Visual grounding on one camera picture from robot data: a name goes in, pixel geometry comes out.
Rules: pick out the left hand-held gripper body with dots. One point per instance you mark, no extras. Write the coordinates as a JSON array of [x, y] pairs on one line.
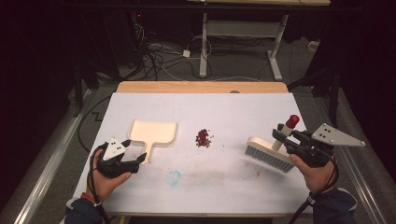
[[112, 155]]

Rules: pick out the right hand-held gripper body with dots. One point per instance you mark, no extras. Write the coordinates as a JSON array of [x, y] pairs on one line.
[[314, 149]]

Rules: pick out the cream plastic dustpan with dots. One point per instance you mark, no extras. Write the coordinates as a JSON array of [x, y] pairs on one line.
[[152, 133]]

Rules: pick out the person's left hand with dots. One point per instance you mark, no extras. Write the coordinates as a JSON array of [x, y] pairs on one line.
[[107, 183]]

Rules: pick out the person's right hand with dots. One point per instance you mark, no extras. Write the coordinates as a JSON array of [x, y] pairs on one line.
[[316, 179]]

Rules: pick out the orange wristband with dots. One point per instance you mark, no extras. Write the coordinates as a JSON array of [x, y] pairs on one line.
[[87, 197]]

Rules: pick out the white table cover sheet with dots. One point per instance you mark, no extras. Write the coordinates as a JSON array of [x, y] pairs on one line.
[[224, 118]]

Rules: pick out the pile of red crumbs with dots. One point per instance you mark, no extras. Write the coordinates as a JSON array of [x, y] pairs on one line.
[[203, 138]]

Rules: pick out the black stand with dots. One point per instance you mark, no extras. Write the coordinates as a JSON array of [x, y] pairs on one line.
[[77, 93]]

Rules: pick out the wooden table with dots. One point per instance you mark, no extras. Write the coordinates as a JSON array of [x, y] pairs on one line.
[[202, 87]]

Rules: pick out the white metal-framed desk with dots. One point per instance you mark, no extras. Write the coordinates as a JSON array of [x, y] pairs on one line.
[[243, 28]]

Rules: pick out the white power adapter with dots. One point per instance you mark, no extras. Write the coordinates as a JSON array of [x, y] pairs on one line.
[[186, 53]]

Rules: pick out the aluminium floor rail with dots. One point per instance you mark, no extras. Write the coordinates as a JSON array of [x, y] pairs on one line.
[[362, 186], [49, 168]]

